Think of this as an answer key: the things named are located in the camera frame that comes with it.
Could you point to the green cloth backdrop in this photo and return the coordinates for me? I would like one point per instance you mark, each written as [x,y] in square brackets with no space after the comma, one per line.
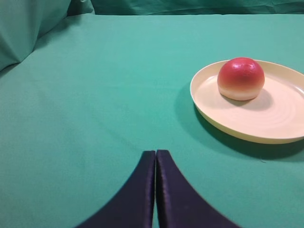
[23,22]

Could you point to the yellow plastic plate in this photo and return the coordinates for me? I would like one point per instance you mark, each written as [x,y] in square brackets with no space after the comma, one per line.
[275,116]

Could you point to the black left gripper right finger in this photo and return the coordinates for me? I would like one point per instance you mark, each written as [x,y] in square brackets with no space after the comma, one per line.
[178,204]

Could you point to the red and yellow bread bun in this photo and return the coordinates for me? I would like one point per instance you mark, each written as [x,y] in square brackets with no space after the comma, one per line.
[241,79]

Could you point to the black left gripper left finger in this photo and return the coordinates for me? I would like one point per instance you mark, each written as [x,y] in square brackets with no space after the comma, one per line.
[133,205]

